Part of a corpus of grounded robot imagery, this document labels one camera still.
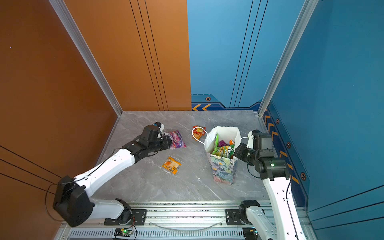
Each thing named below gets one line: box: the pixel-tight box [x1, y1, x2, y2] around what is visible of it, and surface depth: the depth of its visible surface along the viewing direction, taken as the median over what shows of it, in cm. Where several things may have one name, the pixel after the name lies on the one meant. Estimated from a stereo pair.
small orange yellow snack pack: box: [161, 156, 182, 175], surface depth 92 cm
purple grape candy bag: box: [218, 139, 230, 147], surface depth 89 cm
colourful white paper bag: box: [204, 126, 241, 185], surface depth 78 cm
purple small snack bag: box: [162, 129, 187, 149], surface depth 87 cm
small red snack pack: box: [191, 125, 207, 141], surface depth 106 cm
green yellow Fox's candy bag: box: [215, 144, 235, 160], surface depth 78 cm
